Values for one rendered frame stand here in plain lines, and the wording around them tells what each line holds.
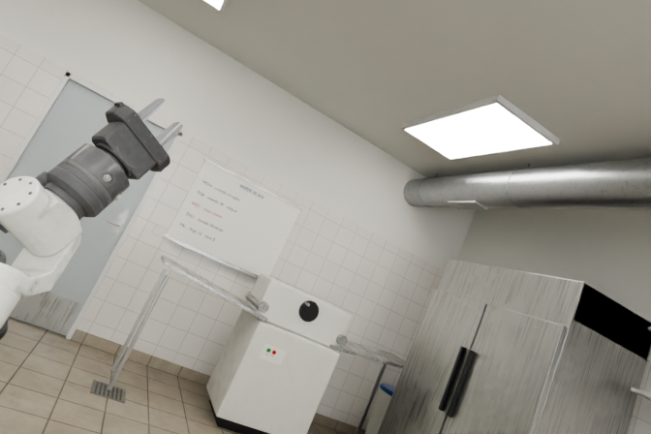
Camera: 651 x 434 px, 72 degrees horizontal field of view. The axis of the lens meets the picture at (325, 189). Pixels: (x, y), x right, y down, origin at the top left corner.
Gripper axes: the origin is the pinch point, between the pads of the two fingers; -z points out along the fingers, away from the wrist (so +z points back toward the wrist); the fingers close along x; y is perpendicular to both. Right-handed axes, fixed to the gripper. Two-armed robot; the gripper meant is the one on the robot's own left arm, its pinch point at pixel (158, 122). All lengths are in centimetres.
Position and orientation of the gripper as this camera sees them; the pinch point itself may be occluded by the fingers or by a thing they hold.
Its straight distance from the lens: 79.4
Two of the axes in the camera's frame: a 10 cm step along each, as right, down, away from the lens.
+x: -4.0, -7.3, -5.5
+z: -5.1, 6.8, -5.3
